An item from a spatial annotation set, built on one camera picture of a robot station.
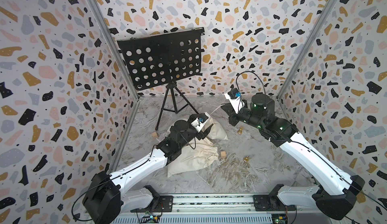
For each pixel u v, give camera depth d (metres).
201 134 0.66
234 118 0.57
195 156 0.87
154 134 0.97
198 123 0.59
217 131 0.90
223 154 0.90
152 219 0.71
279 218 0.72
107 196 0.39
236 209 0.73
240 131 1.00
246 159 0.88
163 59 0.75
